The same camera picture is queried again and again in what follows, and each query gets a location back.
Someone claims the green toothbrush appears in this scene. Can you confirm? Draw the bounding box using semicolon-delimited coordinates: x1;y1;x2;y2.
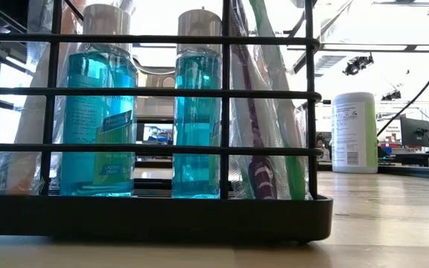
232;163;255;200
249;0;311;201

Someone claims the purple toothbrush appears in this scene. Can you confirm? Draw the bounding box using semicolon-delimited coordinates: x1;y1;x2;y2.
229;0;293;201

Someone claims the clear plastic bin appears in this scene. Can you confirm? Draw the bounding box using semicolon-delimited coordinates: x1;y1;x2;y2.
130;55;178;120

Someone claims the white green wipes canister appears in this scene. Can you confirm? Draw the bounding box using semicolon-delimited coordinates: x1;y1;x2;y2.
330;91;379;174

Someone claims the black ceiling spotlight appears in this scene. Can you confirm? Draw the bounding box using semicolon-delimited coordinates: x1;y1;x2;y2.
381;90;401;102
343;54;375;77

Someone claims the person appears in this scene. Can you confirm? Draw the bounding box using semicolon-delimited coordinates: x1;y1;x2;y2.
377;143;396;160

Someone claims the black computer monitor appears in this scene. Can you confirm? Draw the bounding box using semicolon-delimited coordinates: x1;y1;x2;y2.
399;115;429;148

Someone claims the ceiling light fixture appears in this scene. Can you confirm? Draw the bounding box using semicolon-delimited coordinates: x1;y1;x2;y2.
371;0;429;16

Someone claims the black wire caddy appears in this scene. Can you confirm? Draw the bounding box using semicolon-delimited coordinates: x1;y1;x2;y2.
0;0;334;243

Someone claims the black hanging cable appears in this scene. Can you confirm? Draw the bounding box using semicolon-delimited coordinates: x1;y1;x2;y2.
376;47;429;138

